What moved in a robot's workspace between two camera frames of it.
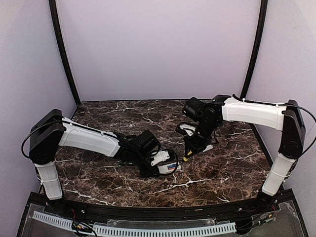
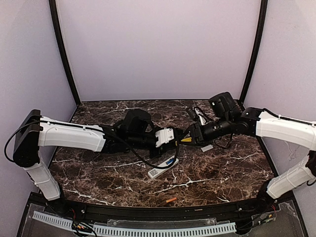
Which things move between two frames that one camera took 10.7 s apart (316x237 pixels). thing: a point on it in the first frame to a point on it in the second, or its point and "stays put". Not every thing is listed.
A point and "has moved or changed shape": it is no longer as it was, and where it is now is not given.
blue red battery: (172, 167) to (171, 161)
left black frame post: (53, 6) stays put
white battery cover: (209, 147) stays put
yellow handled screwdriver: (188, 153) has moved or changed shape
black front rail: (51, 204) stays put
